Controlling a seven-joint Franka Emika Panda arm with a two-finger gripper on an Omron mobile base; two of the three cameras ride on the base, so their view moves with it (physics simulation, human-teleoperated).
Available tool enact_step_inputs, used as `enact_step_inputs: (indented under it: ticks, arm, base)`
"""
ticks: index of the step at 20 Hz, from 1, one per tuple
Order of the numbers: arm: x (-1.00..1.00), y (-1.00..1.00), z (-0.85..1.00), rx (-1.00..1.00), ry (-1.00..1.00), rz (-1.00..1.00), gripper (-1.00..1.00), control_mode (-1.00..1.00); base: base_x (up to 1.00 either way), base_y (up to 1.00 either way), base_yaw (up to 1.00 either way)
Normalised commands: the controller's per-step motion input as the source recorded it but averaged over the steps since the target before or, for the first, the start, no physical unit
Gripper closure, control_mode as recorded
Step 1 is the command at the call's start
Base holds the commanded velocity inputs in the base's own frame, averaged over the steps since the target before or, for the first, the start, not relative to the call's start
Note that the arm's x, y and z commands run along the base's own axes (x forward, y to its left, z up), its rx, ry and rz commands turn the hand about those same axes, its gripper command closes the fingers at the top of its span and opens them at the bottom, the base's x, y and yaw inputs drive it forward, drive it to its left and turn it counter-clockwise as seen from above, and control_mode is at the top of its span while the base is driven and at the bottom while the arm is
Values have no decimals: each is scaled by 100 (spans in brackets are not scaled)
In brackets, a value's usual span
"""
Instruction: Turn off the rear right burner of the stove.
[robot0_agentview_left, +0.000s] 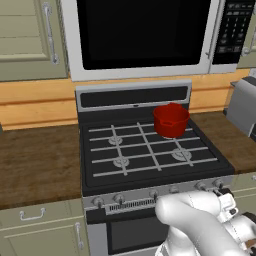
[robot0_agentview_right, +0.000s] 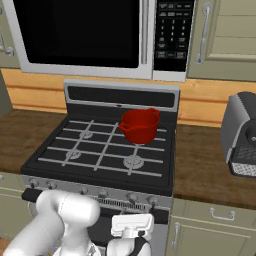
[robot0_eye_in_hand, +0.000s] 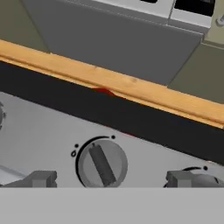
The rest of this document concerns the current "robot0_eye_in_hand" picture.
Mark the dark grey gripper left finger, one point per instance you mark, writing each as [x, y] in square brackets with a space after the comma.
[40, 178]

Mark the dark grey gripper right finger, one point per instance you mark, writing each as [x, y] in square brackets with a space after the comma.
[180, 179]

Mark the grey and black stove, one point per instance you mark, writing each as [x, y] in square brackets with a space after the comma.
[43, 131]

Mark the olive green cupboard door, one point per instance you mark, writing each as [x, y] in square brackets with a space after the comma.
[201, 73]
[17, 23]

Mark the grey appliance front panel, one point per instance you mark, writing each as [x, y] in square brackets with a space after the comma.
[116, 43]

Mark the white appliance with black window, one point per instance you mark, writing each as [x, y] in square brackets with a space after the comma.
[192, 13]

